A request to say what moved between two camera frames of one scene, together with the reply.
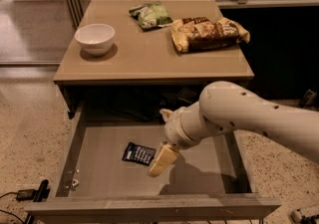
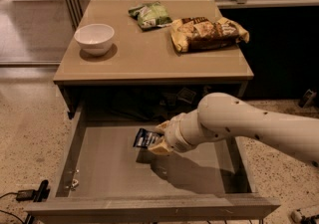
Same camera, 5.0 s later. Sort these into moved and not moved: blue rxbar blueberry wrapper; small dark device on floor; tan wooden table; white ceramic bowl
Moved: blue rxbar blueberry wrapper
Not moved: white ceramic bowl; tan wooden table; small dark device on floor
